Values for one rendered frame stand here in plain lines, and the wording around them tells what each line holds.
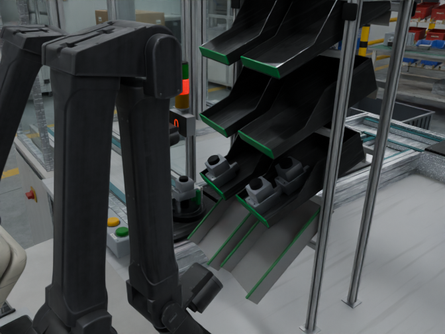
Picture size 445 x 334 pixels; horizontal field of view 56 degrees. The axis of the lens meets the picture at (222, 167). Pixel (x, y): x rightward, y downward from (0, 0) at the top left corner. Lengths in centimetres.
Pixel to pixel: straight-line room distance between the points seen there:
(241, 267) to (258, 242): 8
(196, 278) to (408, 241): 101
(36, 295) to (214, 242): 52
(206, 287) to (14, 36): 56
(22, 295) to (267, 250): 70
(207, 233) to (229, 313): 22
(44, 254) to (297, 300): 80
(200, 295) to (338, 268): 73
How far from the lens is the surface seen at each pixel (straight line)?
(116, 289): 128
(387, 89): 100
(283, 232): 105
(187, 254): 125
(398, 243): 157
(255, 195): 91
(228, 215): 117
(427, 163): 212
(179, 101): 146
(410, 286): 139
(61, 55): 47
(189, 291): 71
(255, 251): 108
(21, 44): 84
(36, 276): 139
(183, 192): 133
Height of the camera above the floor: 168
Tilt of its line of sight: 24 degrees down
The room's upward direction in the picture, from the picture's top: 1 degrees clockwise
